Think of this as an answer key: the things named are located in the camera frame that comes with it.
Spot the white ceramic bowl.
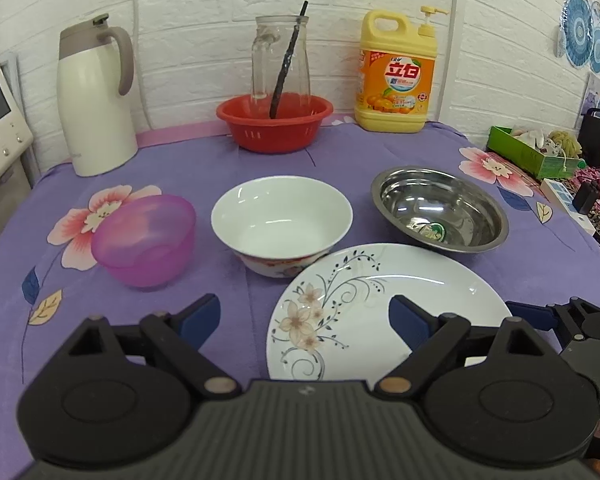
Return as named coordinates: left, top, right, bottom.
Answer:
left=211, top=176, right=354, bottom=278

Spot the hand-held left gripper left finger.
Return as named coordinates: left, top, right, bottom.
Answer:
left=55, top=293, right=242, bottom=402

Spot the white thermos jug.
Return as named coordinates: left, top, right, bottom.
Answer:
left=56, top=14, right=140, bottom=178

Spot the black flask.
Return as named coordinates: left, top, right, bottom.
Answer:
left=578, top=108, right=600, bottom=169

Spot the large blue paper fan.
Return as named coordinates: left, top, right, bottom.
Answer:
left=559, top=0, right=595, bottom=69

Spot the beige scrubber ball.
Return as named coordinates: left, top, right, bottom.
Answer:
left=549, top=130, right=584, bottom=159

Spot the purple floral tablecloth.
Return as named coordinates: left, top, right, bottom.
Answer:
left=0, top=120, right=600, bottom=480

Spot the white power strip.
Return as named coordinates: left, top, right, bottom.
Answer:
left=540, top=177, right=598, bottom=235

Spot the red plastic basket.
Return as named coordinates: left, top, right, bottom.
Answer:
left=216, top=93, right=334, bottom=154

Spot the white floral plate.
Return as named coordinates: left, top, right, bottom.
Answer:
left=266, top=243, right=511, bottom=382

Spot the white water dispenser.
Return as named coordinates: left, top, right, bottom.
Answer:
left=0, top=52, right=36, bottom=266

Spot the green cardboard box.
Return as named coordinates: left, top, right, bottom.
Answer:
left=486, top=126, right=587, bottom=180

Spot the black stirring stick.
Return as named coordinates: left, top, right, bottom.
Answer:
left=269, top=1, right=309, bottom=120

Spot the stainless steel bowl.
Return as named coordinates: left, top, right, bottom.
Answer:
left=370, top=166, right=510, bottom=254

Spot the purple plastic bowl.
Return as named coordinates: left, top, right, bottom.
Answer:
left=91, top=195, right=197, bottom=289

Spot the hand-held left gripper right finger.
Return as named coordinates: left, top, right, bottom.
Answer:
left=373, top=295, right=556, bottom=402

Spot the black power adapter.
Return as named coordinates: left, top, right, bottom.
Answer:
left=573, top=180, right=600, bottom=216

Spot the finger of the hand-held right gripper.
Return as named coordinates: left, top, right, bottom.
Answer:
left=505, top=297, right=600, bottom=343

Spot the clear glass pitcher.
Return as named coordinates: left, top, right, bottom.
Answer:
left=250, top=15, right=312, bottom=112

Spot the yellow dish soap bottle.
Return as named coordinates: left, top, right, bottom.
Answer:
left=355, top=6, right=451, bottom=134

